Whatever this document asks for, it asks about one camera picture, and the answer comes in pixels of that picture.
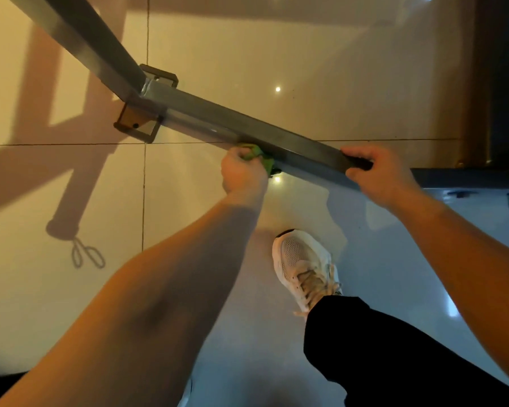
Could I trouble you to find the person's left hand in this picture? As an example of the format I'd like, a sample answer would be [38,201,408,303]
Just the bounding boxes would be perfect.
[221,145,271,209]

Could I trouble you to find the person's right hand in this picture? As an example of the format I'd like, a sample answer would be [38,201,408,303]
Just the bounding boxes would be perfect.
[341,144,421,213]

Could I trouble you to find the green cleaning cloth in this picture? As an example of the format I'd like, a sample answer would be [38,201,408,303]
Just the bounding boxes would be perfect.
[238,143,283,178]

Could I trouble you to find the grey steel gym machine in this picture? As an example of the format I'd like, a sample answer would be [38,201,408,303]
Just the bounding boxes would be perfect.
[4,0,509,193]

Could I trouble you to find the person's left forearm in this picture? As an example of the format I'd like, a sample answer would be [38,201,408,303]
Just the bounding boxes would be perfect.
[0,194,268,407]

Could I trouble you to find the person's right forearm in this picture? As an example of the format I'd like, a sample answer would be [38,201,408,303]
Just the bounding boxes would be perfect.
[390,189,509,392]

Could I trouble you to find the person's white right shoe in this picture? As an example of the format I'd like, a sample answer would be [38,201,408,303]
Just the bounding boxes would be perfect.
[271,230,344,318]

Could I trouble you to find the person's black trousers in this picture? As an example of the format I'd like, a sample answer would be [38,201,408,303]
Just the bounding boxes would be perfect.
[303,295,509,407]

